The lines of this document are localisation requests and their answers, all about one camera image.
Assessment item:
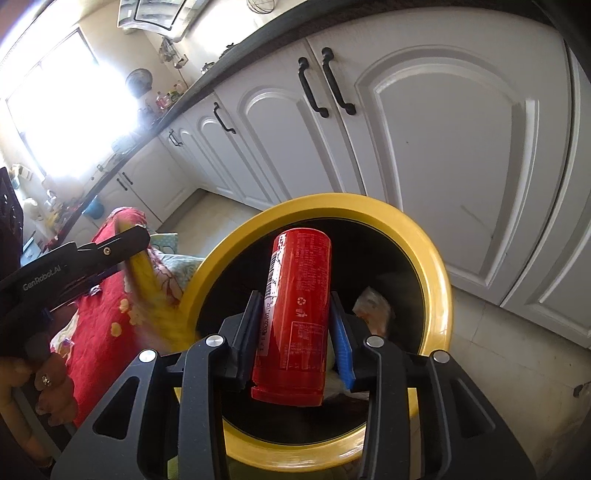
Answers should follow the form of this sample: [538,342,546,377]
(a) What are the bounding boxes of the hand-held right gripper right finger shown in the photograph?
[329,292,536,480]

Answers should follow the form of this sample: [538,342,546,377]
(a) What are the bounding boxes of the person's left hand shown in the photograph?
[0,355,78,428]

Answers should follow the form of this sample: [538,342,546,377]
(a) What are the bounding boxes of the wall fan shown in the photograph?
[126,68,153,96]

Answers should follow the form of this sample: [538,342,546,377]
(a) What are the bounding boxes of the group of bottles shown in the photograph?
[154,80,185,110]

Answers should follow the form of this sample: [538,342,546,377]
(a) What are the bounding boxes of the bright window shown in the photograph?
[4,28,139,176]

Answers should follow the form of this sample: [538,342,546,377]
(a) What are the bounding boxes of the red floral blanket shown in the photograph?
[51,208,204,430]

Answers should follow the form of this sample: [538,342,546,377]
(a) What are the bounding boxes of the range hood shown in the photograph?
[117,0,199,36]

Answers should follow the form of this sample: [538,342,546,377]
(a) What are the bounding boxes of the red can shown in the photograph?
[250,228,334,408]

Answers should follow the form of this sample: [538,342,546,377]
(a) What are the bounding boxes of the white paper bundle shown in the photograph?
[353,286,396,337]

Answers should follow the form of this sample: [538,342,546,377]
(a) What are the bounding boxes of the dark kitchen countertop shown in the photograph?
[60,0,591,222]

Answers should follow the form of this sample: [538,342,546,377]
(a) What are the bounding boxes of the yellow-rimmed black bin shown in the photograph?
[173,194,453,464]

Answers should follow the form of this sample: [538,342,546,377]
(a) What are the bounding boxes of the yellow measuring tape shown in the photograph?
[117,222,200,356]

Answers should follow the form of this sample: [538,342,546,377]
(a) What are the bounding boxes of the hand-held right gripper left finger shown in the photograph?
[55,291,265,480]

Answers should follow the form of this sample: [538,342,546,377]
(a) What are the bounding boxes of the white kitchen cabinets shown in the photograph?
[78,32,591,352]

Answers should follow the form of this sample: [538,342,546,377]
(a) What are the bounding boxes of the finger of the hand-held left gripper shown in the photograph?
[76,224,152,274]
[46,270,132,311]

